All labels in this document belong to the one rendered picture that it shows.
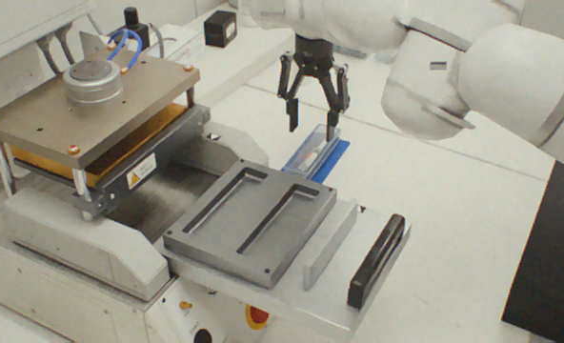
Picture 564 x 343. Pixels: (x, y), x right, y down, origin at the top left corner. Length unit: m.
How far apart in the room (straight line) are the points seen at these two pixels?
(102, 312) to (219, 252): 0.21
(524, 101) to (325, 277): 0.34
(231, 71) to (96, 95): 0.78
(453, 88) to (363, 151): 0.75
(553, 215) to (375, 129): 0.58
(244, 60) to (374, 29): 0.98
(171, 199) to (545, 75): 0.60
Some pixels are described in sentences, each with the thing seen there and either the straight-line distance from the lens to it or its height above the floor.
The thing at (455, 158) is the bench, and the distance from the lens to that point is 1.48.
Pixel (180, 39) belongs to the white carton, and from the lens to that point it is 1.70.
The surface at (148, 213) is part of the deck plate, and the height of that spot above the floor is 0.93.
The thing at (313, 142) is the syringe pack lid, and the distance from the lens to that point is 1.40.
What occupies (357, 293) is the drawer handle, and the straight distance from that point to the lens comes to 0.80.
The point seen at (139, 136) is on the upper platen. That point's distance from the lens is 0.96.
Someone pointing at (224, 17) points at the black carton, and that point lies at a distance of 1.81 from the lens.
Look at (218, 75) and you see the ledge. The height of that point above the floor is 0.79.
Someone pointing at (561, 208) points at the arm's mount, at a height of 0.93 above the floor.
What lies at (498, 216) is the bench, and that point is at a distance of 1.34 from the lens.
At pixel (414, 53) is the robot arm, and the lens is 0.75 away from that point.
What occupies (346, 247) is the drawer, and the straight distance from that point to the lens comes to 0.89.
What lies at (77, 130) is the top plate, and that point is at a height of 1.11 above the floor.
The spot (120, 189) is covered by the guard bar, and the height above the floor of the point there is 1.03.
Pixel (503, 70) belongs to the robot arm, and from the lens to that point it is 0.67.
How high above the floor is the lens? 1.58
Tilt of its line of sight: 37 degrees down
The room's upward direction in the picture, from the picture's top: straight up
